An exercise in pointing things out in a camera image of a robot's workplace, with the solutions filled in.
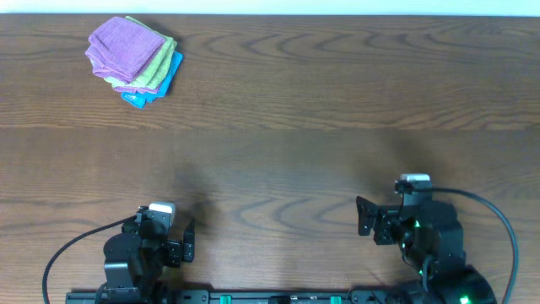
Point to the blue folded cloth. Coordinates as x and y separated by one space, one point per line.
139 100

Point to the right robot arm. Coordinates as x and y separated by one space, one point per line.
431 241

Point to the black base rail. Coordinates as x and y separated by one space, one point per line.
236 297

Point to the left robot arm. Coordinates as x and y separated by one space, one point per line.
135 258

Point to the purple microfibre cloth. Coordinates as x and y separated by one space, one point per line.
122 49

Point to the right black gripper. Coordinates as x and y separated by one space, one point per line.
386 217

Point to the green folded cloth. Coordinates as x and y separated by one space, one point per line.
155 72

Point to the purple folded cloth in stack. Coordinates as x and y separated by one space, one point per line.
134 90

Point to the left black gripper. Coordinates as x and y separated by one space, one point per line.
186 253

